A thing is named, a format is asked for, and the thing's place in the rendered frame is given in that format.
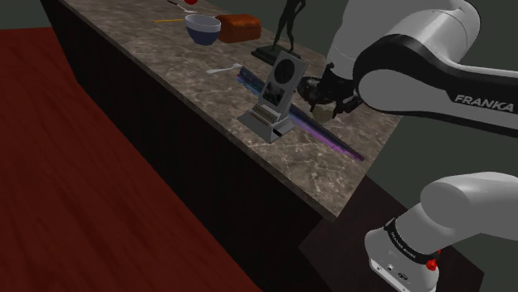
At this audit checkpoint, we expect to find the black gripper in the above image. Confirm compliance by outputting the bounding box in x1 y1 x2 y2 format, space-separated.
301 62 364 119

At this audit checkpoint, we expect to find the long purple flat board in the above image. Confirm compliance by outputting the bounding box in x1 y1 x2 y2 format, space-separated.
236 66 365 163

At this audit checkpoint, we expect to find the black-handled silver utensil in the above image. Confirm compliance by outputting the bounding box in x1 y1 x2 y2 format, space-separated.
167 0 198 14

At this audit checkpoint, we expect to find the white spoon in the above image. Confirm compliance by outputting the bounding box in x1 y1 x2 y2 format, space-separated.
205 62 243 75

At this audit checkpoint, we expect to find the brown bread loaf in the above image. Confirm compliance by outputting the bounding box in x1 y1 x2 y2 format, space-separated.
214 13 263 45

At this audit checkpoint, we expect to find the grey upright speaker dock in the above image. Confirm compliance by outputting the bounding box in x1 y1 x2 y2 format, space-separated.
236 50 309 144

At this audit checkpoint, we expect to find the blue bowl white inside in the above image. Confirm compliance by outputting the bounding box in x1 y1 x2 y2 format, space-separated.
184 14 222 46

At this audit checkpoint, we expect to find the grey-brown small lump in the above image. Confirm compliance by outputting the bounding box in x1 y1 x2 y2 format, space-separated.
314 104 337 124

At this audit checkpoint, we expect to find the black human figure statue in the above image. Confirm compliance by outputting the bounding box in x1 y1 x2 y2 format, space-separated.
250 0 308 67

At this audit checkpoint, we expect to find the dark robot stand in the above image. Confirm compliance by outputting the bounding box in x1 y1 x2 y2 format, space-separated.
298 174 485 292

